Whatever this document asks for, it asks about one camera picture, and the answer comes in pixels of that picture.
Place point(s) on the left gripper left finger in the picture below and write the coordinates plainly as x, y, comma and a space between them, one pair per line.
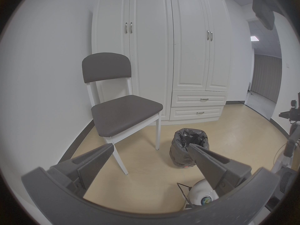
89, 167

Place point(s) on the white chair grey seat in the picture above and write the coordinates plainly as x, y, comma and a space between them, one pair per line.
121, 114

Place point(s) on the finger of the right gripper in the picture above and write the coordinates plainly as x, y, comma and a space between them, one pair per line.
286, 115

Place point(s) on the black plastic bag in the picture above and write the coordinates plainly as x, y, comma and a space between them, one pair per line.
178, 153

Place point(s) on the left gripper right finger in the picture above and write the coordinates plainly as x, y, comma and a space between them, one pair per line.
218, 172

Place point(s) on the grey curtain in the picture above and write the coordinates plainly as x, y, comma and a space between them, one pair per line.
267, 78

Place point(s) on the ceiling light panel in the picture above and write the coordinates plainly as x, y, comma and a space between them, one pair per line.
254, 38

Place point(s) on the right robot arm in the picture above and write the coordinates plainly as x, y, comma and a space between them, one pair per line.
294, 135

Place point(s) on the white wardrobe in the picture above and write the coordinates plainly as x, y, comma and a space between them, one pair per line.
187, 43

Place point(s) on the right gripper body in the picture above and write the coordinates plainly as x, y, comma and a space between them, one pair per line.
295, 115

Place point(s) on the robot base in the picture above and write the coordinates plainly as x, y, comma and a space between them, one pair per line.
201, 191

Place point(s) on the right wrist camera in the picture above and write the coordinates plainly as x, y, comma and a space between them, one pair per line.
293, 104

